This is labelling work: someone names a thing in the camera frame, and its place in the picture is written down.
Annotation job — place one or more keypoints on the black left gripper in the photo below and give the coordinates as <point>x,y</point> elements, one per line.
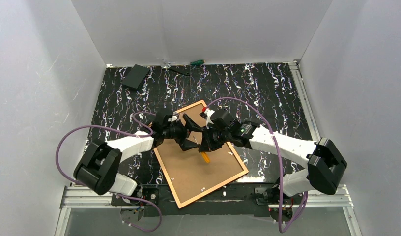
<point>183,132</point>

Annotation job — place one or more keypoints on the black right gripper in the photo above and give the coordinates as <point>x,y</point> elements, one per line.
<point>208,138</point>

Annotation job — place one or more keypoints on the orange screwdriver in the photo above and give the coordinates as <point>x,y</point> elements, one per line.
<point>204,154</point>

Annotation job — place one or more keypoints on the orange wooden picture frame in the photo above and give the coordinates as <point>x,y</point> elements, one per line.
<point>188,175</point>

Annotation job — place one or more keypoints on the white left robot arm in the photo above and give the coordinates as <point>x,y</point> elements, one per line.
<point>98,167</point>

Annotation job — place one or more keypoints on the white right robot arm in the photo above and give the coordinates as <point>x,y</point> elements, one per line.
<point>323,165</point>

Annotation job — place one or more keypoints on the black flat tool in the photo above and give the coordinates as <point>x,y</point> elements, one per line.
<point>182,72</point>

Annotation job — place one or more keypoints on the silver metal clip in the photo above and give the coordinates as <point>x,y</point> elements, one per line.
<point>165,64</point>

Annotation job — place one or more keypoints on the black rectangular box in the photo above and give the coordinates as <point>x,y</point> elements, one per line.
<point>135,78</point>

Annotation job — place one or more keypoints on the green handled screwdriver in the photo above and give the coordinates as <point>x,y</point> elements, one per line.
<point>197,62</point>

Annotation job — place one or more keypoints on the aluminium rail right side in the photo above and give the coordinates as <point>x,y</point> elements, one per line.
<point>301,122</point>

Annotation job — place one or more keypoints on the aluminium rail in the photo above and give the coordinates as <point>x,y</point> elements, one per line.
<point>76,196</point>
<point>301,122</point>

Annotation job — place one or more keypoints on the aluminium rail front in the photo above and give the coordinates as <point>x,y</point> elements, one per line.
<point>76,196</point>

